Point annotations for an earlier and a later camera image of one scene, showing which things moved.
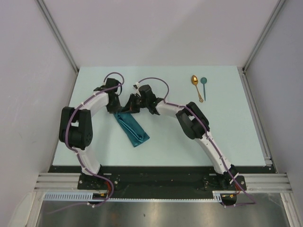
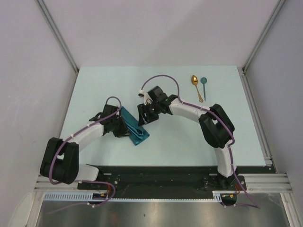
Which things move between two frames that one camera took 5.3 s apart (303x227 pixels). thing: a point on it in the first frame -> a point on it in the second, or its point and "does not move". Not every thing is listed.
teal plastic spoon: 203,80 does not move
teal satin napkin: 136,134 does not move
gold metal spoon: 195,81 does not move
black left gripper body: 114,106 -> 118,128
